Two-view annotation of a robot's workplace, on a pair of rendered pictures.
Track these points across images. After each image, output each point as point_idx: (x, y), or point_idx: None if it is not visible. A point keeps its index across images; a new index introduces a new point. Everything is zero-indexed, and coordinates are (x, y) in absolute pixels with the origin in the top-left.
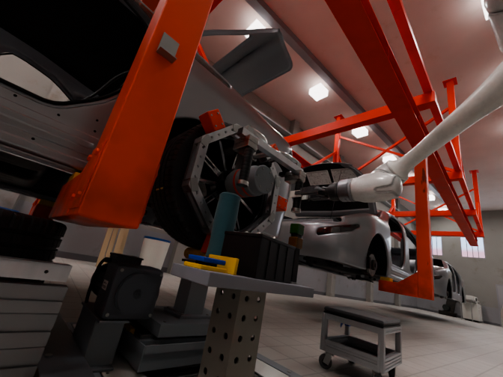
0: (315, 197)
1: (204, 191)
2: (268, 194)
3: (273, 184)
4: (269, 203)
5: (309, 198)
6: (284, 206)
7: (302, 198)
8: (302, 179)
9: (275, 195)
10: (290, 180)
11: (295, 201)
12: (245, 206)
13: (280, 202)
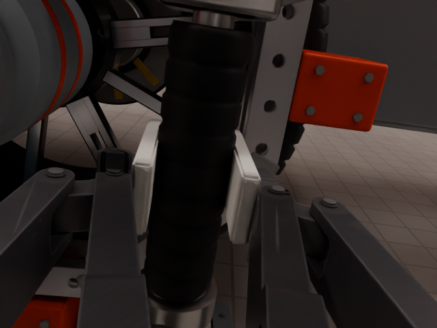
0: (247, 307)
1: (174, 14)
2: (256, 52)
3: (3, 78)
4: (247, 109)
5: (249, 252)
6: (357, 111)
7: (226, 211)
8: (209, 1)
9: (272, 62)
10: (170, 8)
11: (150, 235)
12: (158, 112)
13: (318, 92)
